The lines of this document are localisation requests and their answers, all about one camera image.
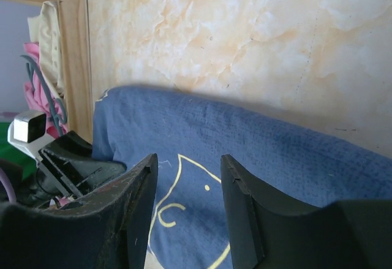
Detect pink garment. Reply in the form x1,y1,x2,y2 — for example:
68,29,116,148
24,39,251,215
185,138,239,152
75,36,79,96
23,42,67,140

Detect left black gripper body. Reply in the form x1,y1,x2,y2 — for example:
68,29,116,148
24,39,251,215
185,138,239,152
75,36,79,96
15,149,92,208

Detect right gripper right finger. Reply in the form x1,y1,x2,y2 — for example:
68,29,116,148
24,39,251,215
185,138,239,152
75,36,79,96
220,155,391,268

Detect wooden tray box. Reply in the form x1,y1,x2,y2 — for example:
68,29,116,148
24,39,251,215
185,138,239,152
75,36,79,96
0,0,94,144

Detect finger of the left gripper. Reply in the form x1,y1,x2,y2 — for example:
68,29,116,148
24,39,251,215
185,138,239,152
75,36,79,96
41,131,126,191

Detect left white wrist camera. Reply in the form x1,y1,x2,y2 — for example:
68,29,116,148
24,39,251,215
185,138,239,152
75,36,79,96
7,110,55,162

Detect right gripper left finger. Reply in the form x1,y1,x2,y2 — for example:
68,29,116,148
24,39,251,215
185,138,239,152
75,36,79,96
1,154,158,268

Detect light blue pillowcase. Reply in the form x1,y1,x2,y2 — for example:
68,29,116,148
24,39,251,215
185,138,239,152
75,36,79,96
92,86,391,268

